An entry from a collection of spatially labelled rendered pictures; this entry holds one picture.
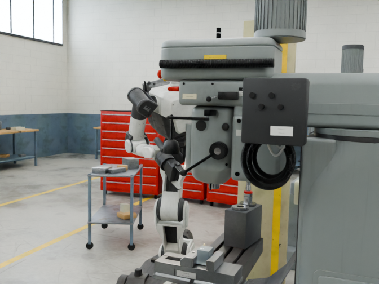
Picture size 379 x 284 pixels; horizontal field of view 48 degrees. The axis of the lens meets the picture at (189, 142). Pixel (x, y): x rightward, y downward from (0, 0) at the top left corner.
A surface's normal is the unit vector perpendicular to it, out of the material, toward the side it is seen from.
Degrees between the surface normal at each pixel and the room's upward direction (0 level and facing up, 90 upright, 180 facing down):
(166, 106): 105
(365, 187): 91
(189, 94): 90
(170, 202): 63
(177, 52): 90
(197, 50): 90
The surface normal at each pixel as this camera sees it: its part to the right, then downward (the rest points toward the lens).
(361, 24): -0.36, 0.08
